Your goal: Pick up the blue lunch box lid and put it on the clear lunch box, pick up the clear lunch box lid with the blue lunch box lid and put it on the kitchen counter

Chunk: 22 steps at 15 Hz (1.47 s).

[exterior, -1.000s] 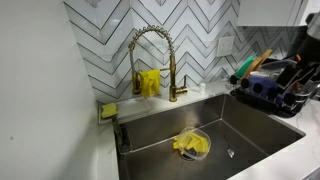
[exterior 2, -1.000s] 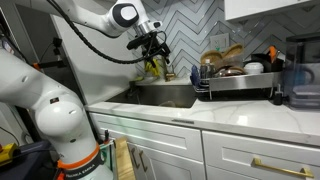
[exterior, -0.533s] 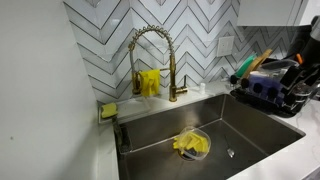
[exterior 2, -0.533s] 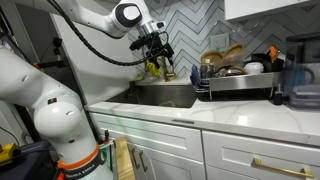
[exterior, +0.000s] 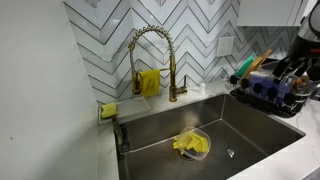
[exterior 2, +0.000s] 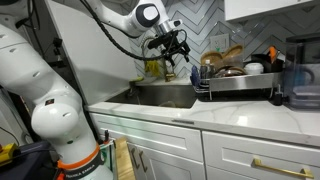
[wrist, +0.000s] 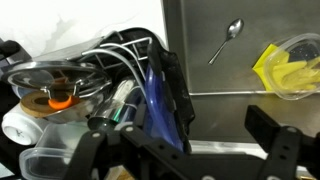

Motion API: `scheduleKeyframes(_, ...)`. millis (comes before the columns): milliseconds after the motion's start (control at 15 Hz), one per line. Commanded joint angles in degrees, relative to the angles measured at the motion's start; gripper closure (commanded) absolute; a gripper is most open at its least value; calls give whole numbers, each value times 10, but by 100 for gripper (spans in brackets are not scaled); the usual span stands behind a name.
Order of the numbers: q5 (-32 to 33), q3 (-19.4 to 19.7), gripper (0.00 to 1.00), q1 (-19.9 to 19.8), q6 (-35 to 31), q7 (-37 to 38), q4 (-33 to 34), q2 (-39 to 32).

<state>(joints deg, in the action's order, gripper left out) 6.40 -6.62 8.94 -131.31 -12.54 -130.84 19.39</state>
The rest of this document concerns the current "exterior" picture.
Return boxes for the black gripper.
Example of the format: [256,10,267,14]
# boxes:
[271,44,320,84]

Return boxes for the blue lunch box lid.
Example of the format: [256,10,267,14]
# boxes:
[248,73,292,102]

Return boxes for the gold spring kitchen faucet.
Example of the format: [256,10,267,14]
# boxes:
[127,24,189,103]

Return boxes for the clear jar orange cap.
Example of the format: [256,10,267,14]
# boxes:
[292,76,312,97]

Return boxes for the wooden cutting board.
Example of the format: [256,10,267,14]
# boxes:
[241,48,273,80]

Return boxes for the green cutting board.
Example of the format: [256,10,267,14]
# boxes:
[234,53,258,79]

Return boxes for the black dish rack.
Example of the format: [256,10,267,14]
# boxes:
[229,74,320,118]

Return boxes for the stainless steel sink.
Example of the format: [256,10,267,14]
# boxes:
[114,93,307,180]

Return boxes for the metal spoon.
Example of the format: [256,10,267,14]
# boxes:
[223,134,236,159]

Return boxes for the clear glass bowl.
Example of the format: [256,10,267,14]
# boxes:
[175,125,212,162]

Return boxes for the crumpled yellow rubber glove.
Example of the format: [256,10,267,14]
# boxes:
[172,131,210,155]

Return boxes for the yellow cloth on faucet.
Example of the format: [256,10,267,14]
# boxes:
[138,68,162,98]

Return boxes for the clear sponge tray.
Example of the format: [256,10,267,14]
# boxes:
[97,96,151,126]

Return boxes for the dish brush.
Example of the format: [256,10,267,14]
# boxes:
[111,115,125,148]

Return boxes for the yellow sponge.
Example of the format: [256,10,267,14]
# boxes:
[100,102,119,120]

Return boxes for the white wall cabinet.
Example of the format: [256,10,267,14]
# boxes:
[236,0,309,28]

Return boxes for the white wall outlet plate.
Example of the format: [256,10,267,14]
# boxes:
[216,35,235,58]

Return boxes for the wire sink caddy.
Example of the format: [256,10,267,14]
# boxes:
[117,125,134,156]

